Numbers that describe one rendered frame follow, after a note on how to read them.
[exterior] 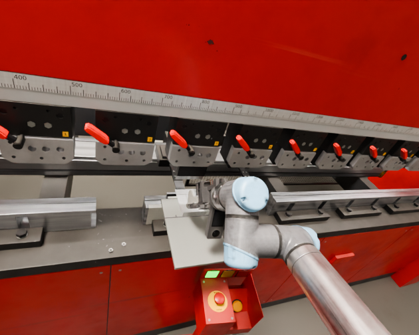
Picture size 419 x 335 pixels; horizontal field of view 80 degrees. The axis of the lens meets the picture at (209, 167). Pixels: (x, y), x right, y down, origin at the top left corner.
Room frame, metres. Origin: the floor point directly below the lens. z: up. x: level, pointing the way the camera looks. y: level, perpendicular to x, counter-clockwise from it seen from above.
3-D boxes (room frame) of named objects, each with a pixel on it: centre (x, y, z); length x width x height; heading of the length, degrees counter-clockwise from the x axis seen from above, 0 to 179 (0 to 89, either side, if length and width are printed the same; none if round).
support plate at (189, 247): (0.54, -0.02, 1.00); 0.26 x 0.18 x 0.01; 29
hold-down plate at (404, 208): (1.31, -1.20, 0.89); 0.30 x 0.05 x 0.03; 119
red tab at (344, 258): (1.04, -0.92, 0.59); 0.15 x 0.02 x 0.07; 119
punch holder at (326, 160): (0.95, -0.45, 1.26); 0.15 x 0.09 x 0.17; 119
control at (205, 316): (0.48, -0.23, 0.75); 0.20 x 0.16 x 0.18; 111
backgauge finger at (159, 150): (0.81, 0.14, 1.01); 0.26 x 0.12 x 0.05; 29
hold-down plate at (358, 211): (1.12, -0.85, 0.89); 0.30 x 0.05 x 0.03; 119
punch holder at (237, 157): (0.76, -0.10, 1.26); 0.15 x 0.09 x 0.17; 119
